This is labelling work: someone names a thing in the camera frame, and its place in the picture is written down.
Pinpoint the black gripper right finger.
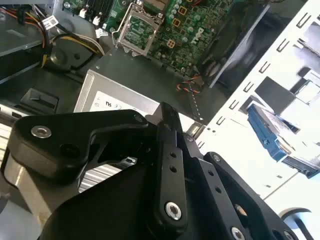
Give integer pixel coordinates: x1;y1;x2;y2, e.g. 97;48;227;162
178;132;301;240

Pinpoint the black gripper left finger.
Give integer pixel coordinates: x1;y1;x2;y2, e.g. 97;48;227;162
1;101;189;235

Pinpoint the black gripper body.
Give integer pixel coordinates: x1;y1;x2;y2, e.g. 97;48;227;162
38;161;226;240

